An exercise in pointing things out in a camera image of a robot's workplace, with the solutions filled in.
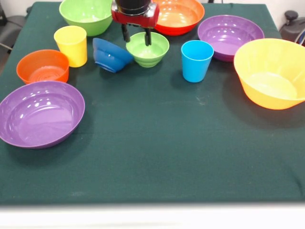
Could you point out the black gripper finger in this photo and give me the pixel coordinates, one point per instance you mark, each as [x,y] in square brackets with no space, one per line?
[125,33]
[148,37]

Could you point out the small green plastic bowl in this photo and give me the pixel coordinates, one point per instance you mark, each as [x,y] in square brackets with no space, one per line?
[147,55]

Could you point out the large orange plastic bowl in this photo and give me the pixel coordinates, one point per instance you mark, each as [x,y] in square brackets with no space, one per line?
[269,78]

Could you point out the yellow plastic cup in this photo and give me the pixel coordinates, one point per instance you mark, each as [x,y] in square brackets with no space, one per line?
[71,47]

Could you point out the small red plastic bowl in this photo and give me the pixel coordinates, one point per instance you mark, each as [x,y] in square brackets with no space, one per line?
[28,69]

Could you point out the large red plastic bowl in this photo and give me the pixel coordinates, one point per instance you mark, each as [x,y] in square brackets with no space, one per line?
[181,16]

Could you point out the dark green tablecloth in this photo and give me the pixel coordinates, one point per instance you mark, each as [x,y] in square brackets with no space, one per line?
[143,119]

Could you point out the dark grey stand base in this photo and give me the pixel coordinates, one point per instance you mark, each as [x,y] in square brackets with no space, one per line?
[291,26]
[14,26]

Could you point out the purple plastic bowl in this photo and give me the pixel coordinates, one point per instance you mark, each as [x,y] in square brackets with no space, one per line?
[40,114]
[238,35]

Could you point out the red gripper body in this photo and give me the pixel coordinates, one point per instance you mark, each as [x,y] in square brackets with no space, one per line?
[135,20]

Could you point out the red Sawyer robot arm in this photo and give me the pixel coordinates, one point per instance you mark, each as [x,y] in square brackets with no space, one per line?
[133,6]

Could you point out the large green plastic bowl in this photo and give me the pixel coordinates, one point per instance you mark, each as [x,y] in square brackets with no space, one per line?
[88,14]

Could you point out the blue plastic bowl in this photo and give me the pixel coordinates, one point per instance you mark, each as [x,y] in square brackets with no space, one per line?
[109,57]

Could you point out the light blue plastic cup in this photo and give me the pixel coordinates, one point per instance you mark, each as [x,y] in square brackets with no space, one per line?
[196,66]

